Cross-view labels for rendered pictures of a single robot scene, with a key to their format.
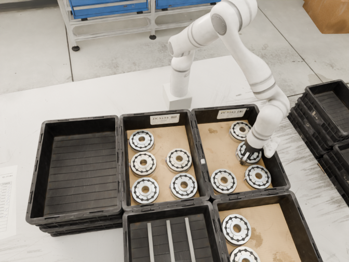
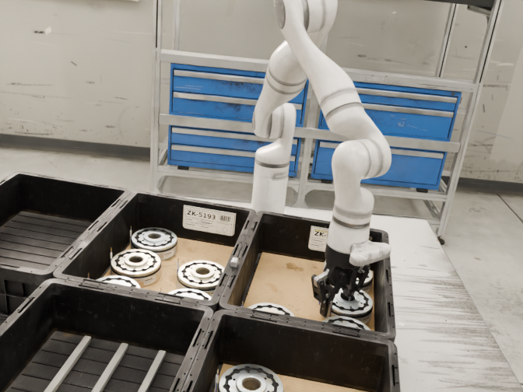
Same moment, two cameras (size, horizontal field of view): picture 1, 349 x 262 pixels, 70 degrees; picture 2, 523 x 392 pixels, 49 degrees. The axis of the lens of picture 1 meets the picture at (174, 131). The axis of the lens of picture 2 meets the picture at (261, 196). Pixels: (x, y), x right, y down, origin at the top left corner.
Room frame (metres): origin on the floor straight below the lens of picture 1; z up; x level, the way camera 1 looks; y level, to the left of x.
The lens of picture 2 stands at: (-0.42, -0.48, 1.49)
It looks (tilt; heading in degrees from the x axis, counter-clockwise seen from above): 24 degrees down; 21
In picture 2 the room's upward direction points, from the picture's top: 6 degrees clockwise
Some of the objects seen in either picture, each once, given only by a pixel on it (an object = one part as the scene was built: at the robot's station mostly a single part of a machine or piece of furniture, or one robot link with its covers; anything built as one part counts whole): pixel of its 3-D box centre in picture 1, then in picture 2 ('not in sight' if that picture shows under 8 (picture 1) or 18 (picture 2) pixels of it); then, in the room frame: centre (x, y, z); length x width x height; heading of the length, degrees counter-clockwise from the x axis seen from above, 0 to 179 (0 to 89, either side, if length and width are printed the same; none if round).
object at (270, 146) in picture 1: (264, 138); (356, 233); (0.51, -0.32, 1.02); 0.11 x 0.09 x 0.06; 58
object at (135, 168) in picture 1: (143, 163); (135, 262); (0.44, 0.11, 0.86); 0.10 x 0.10 x 0.01
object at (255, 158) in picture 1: (249, 152); (347, 299); (0.54, -0.32, 0.86); 0.10 x 0.10 x 0.01
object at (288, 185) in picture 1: (236, 146); (314, 268); (0.53, -0.25, 0.92); 0.40 x 0.30 x 0.02; 13
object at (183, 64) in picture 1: (182, 52); (275, 135); (0.91, 0.00, 1.04); 0.09 x 0.09 x 0.17; 31
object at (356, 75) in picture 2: not in sight; (317, 71); (2.43, 0.36, 0.91); 1.70 x 0.10 x 0.05; 112
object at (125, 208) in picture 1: (160, 154); (167, 243); (0.46, 0.04, 0.92); 0.40 x 0.30 x 0.02; 13
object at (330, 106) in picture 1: (323, 125); not in sight; (1.12, -1.04, 0.37); 0.40 x 0.30 x 0.45; 22
